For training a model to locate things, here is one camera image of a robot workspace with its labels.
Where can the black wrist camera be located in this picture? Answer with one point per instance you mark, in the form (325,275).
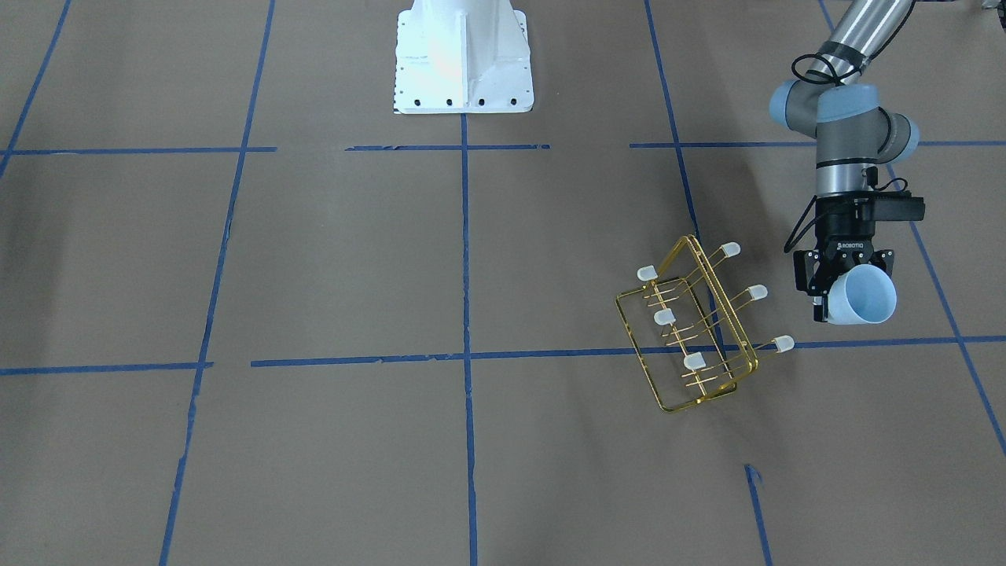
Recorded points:
(895,209)

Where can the gold wire cup holder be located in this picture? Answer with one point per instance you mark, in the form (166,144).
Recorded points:
(685,327)

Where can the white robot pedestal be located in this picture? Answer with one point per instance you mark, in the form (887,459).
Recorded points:
(462,57)

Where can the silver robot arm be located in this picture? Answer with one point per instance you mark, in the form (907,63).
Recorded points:
(828,102)

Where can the light blue plastic cup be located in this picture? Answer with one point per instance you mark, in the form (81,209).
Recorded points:
(865,295)

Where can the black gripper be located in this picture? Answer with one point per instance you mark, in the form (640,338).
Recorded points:
(843,233)

